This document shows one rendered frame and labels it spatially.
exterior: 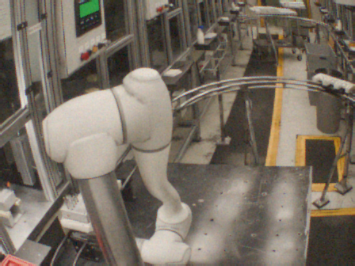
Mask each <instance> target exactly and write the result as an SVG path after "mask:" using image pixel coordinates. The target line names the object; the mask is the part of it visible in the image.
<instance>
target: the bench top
mask: <svg viewBox="0 0 355 266"><path fill-rule="evenodd" d="M135 167H136V160H126V161H125V163H124V164H123V165H122V166H121V167H120V169H118V171H117V172H116V175H121V176H123V177H128V176H129V175H130V173H131V172H132V170H133V169H134V168H135ZM208 168H211V169H208ZM166 172H167V180H168V181H169V182H170V184H171V185H172V186H173V187H174V189H175V190H176V191H177V193H178V195H179V196H180V199H181V203H184V204H186V205H187V206H189V208H190V210H191V212H192V222H191V226H190V228H189V232H188V234H187V236H186V238H185V240H184V241H183V243H185V244H187V246H189V247H190V248H191V249H192V256H191V258H190V261H189V262H188V264H186V265H185V266H306V260H307V258H306V257H307V246H308V238H309V229H310V219H311V191H312V187H311V185H312V166H288V165H287V166H277V165H274V166H264V165H258V166H252V165H212V164H201V165H198V164H183V163H169V162H167V165H166ZM265 181H268V183H265ZM131 186H132V190H133V195H134V196H135V197H136V198H137V200H136V201H135V202H132V201H131V200H123V201H124V206H125V210H126V212H127V213H128V218H129V222H130V224H131V228H132V230H133V233H134V236H135V238H141V239H145V240H150V239H151V238H152V236H153V235H154V234H155V231H156V223H157V221H156V219H157V215H158V209H159V208H160V207H161V206H162V205H163V202H162V201H161V200H160V199H158V198H156V197H155V196H153V195H152V194H151V193H149V191H148V190H147V189H146V187H145V185H144V183H143V179H142V177H141V174H140V171H139V167H138V169H137V170H136V171H135V173H134V174H133V176H132V182H131ZM220 192H223V194H220ZM210 219H213V220H212V221H211V220H210ZM94 252H95V255H96V257H98V258H99V259H100V260H99V261H98V262H94V261H92V260H85V259H83V258H81V257H79V259H78V263H77V266H108V265H107V263H106V260H105V256H104V254H103V253H102V252H100V251H97V250H96V249H94ZM75 254H76V251H75V249H74V246H73V243H72V241H71V240H70V241H69V242H68V244H67V245H66V247H65V249H64V250H63V251H62V253H61V254H60V255H59V258H58V259H57V260H56V262H55V263H54V265H53V266H73V264H74V260H75V257H76V256H75Z"/></svg>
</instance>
